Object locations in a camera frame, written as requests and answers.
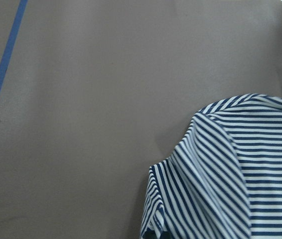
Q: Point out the blue white striped polo shirt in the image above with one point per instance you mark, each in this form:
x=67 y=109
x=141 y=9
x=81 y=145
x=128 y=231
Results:
x=223 y=180

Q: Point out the brown paper table cover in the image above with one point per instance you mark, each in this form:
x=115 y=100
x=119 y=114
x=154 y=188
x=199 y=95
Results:
x=97 y=91

